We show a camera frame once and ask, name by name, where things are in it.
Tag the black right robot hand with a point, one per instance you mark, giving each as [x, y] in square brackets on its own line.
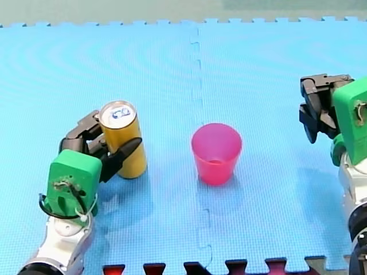
[318, 106]

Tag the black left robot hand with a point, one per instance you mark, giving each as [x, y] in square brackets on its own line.
[91, 143]

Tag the yellow drink can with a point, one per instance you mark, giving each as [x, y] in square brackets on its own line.
[126, 137]

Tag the pink plastic cup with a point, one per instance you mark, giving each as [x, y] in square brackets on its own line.
[216, 154]

